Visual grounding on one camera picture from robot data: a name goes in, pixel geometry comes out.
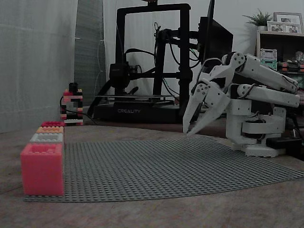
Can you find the gray curtain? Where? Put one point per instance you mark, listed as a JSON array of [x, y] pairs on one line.
[[89, 52]]

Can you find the grey lego box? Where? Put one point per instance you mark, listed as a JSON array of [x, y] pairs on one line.
[[38, 137]]

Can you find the white sheer curtain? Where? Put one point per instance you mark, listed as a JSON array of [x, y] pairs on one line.
[[35, 66]]

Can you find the red lego box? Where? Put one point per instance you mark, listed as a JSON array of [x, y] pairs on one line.
[[51, 124]]

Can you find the wooden shelf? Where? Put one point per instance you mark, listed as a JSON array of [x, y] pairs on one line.
[[280, 40]]

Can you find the large white picture frame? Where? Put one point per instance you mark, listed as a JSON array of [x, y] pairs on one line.
[[288, 17]]

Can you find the black orange toy vehicle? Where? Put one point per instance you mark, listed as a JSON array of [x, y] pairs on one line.
[[291, 67]]

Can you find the small black camera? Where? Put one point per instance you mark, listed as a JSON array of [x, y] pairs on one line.
[[73, 86]]

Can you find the small white picture frame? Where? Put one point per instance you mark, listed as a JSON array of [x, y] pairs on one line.
[[276, 26], [293, 29]]

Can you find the black power strip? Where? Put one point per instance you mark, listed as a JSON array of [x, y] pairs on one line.
[[282, 142]]

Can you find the gray Lego baseplate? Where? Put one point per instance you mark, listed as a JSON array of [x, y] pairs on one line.
[[154, 166]]

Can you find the black monitor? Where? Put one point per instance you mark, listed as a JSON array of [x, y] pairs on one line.
[[216, 38]]

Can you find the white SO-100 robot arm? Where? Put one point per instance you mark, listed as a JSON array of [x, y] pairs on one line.
[[251, 128]]

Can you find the black Creality 3D printer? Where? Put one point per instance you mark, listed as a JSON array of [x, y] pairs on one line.
[[128, 111]]

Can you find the small potted green plant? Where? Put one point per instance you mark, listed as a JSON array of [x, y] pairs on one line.
[[260, 20]]

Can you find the pink lego box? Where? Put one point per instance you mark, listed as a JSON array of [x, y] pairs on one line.
[[42, 175]]

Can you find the multicolour Lego camera tower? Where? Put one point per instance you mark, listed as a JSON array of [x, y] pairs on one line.
[[79, 104]]

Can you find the orange lego box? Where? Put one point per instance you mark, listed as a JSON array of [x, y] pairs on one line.
[[47, 130]]

